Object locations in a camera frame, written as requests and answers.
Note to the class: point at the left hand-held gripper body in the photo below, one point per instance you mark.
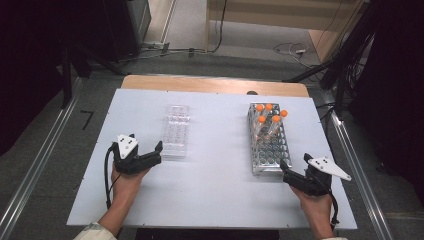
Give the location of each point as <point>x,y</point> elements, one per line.
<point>126,146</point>

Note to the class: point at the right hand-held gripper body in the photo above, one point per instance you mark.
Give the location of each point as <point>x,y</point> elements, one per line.
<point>320,183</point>

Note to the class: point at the clear plastic tube rack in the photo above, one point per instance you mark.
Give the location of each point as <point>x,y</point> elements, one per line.
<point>175,133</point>

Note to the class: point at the metal tube rack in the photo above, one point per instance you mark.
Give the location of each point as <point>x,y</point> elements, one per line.
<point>271,153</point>

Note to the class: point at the person's right hand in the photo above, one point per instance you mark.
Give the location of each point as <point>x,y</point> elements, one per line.
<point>316,205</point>

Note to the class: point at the person's left hand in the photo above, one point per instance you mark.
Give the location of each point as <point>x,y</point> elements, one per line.
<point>125,186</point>

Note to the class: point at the white table board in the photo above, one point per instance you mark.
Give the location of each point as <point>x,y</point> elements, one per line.
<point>216,186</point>

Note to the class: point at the black metal stand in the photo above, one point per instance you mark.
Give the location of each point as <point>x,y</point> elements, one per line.
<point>66,76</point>
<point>340,66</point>

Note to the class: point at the wooden table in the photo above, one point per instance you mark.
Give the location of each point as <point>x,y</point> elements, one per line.
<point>213,85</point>

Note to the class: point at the black cabinet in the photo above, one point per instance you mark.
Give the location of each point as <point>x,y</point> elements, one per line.
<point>123,26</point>

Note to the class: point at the dark curtain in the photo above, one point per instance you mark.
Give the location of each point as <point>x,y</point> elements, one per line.
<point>396,83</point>
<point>26,66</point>

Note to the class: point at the wooden shelf unit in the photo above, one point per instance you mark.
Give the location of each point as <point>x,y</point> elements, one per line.
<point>283,13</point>

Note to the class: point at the metal floor rail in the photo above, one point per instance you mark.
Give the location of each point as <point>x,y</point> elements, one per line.
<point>353,166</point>
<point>33,170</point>

